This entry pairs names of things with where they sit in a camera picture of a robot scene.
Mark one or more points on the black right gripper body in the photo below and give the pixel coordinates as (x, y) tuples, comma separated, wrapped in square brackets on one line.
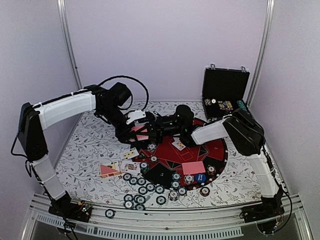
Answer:
[(165, 130)]

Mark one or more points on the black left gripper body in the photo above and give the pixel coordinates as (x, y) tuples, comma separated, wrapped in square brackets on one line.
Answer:
[(113, 113)]

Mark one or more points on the red backed card deck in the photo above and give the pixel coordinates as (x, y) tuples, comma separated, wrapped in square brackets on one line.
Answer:
[(140, 136)]

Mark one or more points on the eight of diamonds card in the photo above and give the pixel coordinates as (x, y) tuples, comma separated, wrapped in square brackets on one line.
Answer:
[(178, 144)]

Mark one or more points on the three of spades card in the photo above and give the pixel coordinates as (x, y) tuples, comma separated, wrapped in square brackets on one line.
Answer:
[(129, 154)]

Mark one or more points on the blue chip stack seat seven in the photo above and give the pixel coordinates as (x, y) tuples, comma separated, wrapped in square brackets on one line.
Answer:
[(151, 147)]

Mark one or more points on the king of diamonds card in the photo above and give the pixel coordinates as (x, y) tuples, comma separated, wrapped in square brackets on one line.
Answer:
[(130, 167)]

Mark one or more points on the green chip stack seat six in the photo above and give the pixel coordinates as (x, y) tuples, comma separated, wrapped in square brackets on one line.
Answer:
[(144, 167)]

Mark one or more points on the red playing card deck box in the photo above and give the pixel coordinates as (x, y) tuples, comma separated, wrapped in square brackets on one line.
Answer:
[(109, 170)]

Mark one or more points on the face down card seat four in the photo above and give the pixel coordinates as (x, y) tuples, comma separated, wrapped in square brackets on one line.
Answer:
[(193, 168)]

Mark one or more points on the green chip table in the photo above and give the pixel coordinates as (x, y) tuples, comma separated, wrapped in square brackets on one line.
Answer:
[(141, 181), (133, 180)]

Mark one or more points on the green chip mat seat four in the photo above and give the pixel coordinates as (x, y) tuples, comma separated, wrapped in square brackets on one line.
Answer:
[(176, 176)]

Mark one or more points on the brown chip stack seat three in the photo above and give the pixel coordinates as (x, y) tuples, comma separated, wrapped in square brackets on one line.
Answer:
[(211, 170)]

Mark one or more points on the blue chip stack seat four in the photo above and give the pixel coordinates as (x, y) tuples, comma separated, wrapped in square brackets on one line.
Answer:
[(188, 180)]

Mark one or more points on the blue small blind button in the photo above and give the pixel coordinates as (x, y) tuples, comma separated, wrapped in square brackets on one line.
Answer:
[(200, 178)]

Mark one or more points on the green chip mat edge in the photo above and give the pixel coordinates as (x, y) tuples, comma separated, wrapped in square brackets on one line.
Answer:
[(175, 184), (150, 187)]

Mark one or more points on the green chip front cluster top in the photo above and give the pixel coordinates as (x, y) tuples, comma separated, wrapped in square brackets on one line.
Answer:
[(140, 199)]

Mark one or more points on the green chip cluster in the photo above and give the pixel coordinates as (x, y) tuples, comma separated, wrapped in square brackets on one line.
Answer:
[(140, 199), (140, 207)]

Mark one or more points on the brown 100 poker chip stack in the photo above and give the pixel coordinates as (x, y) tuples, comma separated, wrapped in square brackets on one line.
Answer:
[(205, 191)]

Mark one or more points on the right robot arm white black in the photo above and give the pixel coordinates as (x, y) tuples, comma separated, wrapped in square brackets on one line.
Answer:
[(246, 135)]

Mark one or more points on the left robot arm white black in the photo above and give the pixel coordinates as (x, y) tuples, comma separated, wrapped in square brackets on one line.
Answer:
[(42, 147)]

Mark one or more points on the round red black poker mat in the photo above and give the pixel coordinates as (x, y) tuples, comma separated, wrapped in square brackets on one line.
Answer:
[(170, 159)]

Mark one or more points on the black poker chip case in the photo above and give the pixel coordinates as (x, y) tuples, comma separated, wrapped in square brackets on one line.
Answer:
[(223, 91)]

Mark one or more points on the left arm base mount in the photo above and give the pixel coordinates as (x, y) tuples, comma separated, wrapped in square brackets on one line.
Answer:
[(74, 211)]

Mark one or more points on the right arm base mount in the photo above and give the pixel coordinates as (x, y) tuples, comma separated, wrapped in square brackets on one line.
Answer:
[(271, 215)]

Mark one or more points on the left aluminium frame post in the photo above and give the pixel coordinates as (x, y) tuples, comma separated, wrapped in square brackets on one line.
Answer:
[(61, 7)]

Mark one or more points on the aluminium frame post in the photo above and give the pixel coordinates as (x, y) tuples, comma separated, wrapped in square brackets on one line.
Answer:
[(262, 50), (61, 7)]

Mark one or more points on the right aluminium frame post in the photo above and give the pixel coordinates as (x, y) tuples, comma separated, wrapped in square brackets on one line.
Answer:
[(262, 50)]

